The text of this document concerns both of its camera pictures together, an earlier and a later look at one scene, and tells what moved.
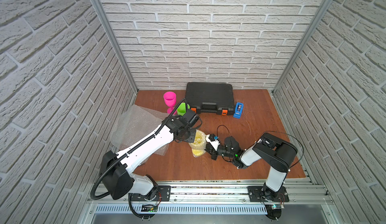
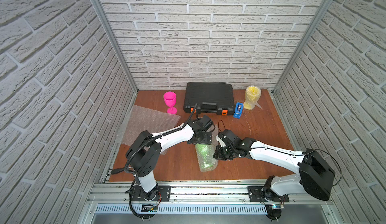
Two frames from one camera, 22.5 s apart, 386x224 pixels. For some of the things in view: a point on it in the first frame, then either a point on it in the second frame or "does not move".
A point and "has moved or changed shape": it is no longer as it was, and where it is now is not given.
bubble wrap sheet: x=198 y=145 → x=253 y=93
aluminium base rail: x=116 y=199 does not move
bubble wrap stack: x=134 y=124 has moved or changed shape
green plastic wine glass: x=181 y=109 → x=205 y=149
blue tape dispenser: x=238 y=110 does not move
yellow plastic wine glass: x=199 y=144 → x=253 y=94
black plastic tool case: x=210 y=98 does not move
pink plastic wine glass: x=170 y=98 does not move
